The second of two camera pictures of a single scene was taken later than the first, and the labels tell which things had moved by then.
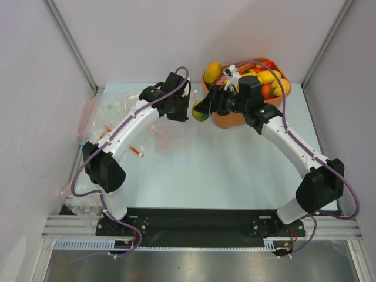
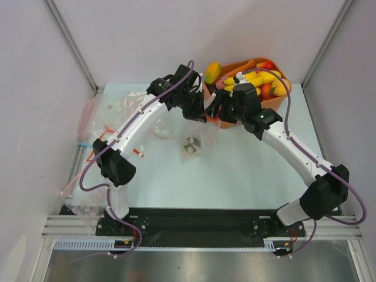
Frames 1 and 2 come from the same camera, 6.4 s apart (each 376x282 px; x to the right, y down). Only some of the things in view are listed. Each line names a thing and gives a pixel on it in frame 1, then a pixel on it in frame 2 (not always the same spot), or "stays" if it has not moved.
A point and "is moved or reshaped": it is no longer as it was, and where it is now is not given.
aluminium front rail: (332, 227) stays
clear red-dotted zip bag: (173, 137) -> (195, 139)
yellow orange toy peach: (277, 89) stays
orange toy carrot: (245, 67) stays
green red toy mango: (197, 115) is moved or reshaped
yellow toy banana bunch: (265, 77) stays
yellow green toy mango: (212, 72) stays
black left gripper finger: (178, 116) -> (190, 104)
